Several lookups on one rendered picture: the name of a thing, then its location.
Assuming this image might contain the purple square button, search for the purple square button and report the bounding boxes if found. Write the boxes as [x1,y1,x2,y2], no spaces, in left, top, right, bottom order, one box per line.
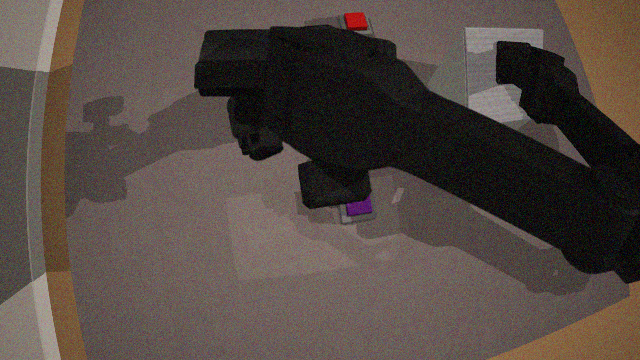
[338,183,378,224]

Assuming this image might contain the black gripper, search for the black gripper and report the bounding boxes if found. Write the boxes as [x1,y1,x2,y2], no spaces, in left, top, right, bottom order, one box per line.
[298,160,371,209]

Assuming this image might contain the red button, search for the red button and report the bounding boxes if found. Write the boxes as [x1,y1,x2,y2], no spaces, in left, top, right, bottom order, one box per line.
[337,12,373,37]

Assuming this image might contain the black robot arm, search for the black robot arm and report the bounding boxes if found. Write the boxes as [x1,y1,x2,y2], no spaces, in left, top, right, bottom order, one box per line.
[194,26,640,284]

